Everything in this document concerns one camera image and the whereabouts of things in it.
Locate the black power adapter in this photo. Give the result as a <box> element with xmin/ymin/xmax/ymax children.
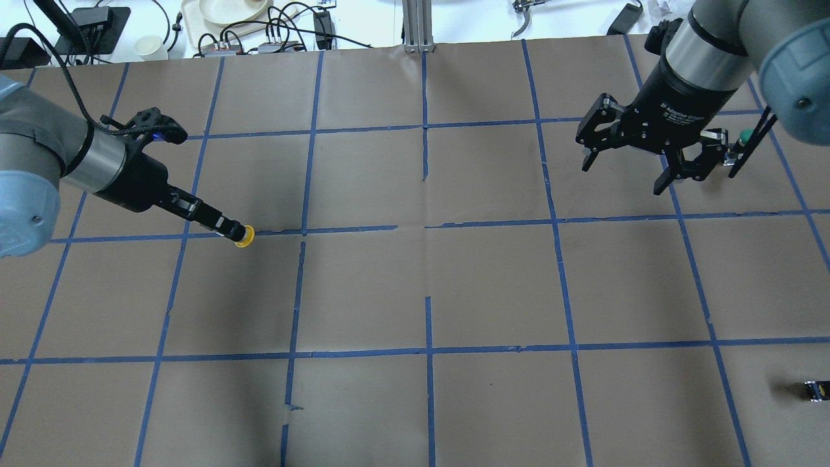
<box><xmin>606</xmin><ymin>1</ymin><xmax>644</xmax><ymax>36</ymax></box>

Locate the beige plate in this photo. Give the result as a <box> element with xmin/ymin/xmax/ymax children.
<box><xmin>196</xmin><ymin>0</ymin><xmax>270</xmax><ymax>26</ymax></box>

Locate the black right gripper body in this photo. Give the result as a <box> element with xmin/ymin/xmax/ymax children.
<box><xmin>576</xmin><ymin>60</ymin><xmax>730</xmax><ymax>173</ymax></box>

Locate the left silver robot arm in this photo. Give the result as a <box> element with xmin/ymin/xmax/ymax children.
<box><xmin>1</xmin><ymin>77</ymin><xmax>255</xmax><ymax>257</ymax></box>

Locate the yellow push button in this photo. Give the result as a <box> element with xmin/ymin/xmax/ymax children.
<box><xmin>228</xmin><ymin>222</ymin><xmax>255</xmax><ymax>248</ymax></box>

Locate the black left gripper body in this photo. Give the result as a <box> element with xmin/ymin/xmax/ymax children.
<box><xmin>96</xmin><ymin>145</ymin><xmax>202</xmax><ymax>221</ymax></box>

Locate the orange usb hub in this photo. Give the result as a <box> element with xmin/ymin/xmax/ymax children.
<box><xmin>255</xmin><ymin>40</ymin><xmax>305</xmax><ymax>55</ymax></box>
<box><xmin>200</xmin><ymin>41</ymin><xmax>244</xmax><ymax>57</ymax></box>

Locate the beige tray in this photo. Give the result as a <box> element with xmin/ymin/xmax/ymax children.
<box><xmin>180</xmin><ymin>1</ymin><xmax>278</xmax><ymax>48</ymax></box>

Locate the aluminium frame post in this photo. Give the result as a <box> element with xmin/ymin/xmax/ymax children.
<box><xmin>402</xmin><ymin>0</ymin><xmax>435</xmax><ymax>53</ymax></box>

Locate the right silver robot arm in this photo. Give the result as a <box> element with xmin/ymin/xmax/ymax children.
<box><xmin>575</xmin><ymin>1</ymin><xmax>829</xmax><ymax>195</ymax></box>

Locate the green push button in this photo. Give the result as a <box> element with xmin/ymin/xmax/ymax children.
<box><xmin>722</xmin><ymin>129</ymin><xmax>755</xmax><ymax>166</ymax></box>

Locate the white paper cup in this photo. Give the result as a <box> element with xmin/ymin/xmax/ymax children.
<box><xmin>133</xmin><ymin>35</ymin><xmax>169</xmax><ymax>62</ymax></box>

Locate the red push button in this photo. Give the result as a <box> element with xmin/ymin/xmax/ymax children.
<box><xmin>803</xmin><ymin>379</ymin><xmax>830</xmax><ymax>402</ymax></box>

